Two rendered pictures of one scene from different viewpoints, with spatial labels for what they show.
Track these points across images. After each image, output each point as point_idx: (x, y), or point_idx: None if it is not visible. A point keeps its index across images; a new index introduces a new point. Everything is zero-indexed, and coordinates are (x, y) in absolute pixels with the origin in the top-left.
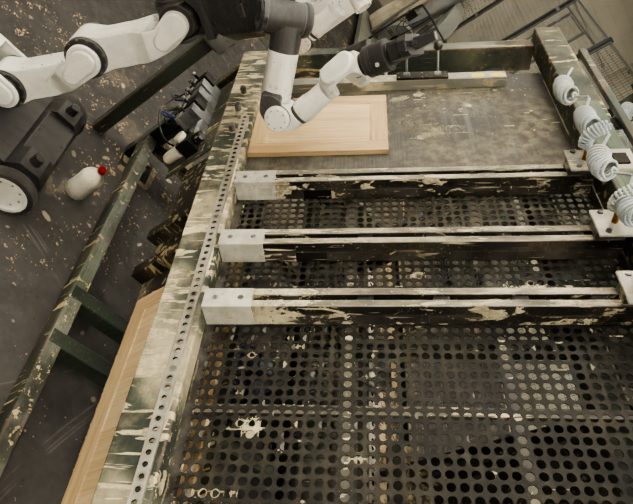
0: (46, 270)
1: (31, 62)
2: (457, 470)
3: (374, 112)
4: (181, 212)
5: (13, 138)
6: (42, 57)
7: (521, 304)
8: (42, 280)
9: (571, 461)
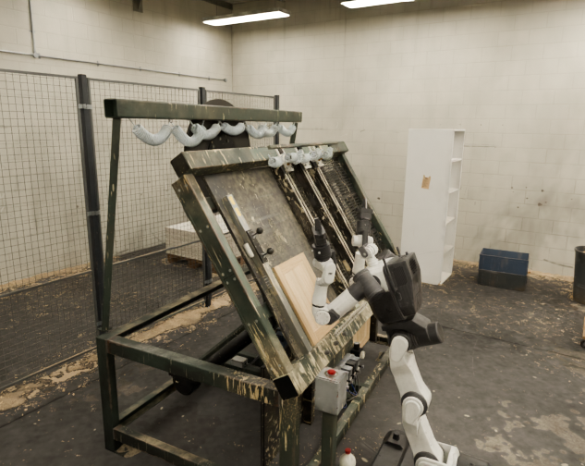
0: (360, 435)
1: (431, 438)
2: (353, 211)
3: (288, 268)
4: (312, 396)
5: (408, 456)
6: (428, 435)
7: (333, 193)
8: (361, 431)
9: (339, 188)
